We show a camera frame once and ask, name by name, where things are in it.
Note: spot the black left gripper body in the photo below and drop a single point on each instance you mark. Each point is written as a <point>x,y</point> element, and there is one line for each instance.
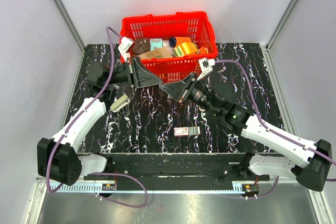
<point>130,74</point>

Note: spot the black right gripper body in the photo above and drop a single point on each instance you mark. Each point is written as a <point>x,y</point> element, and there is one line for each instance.
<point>198,94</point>

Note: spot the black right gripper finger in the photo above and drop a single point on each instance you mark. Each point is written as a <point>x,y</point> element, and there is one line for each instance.
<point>183,81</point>
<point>176,90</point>

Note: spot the beige stapler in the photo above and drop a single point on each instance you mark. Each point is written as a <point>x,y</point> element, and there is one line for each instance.
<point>120,103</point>

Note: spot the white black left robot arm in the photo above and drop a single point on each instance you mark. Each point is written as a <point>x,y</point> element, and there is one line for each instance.
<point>57,157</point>

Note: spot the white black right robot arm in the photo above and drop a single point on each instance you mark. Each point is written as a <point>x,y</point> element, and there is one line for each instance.
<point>306,161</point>

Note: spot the brown round item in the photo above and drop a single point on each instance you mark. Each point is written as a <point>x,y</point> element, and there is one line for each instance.
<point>141,45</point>

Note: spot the cardboard box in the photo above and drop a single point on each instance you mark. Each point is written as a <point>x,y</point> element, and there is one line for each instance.
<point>160,53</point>

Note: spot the teal small box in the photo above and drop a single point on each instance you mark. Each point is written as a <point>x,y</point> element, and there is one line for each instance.
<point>156,43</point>

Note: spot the yellow green striped box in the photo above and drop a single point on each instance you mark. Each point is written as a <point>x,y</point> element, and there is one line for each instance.
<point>185,49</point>

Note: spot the staple box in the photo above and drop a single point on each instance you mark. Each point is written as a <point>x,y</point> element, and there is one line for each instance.
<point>186,131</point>

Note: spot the orange packet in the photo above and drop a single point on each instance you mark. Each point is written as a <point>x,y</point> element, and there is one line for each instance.
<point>202,51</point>

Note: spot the red plastic basket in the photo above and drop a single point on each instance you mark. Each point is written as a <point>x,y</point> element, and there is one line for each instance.
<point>195,25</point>

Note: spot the orange cylinder can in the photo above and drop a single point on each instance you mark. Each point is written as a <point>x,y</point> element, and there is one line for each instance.
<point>176,40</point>

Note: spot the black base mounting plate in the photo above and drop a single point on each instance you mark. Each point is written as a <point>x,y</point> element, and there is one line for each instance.
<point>225,172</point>

